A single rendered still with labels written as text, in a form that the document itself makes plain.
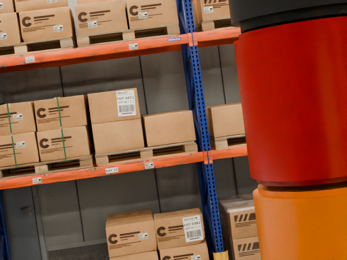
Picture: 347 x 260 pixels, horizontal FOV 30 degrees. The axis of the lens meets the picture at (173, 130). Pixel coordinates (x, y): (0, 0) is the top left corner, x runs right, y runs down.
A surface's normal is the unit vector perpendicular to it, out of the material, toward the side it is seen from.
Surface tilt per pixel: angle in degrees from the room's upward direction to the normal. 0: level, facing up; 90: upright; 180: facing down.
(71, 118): 93
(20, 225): 90
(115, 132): 87
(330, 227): 90
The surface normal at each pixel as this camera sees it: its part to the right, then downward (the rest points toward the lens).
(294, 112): -0.39, 0.10
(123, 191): 0.07, 0.04
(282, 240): -0.79, 0.14
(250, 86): -0.92, 0.14
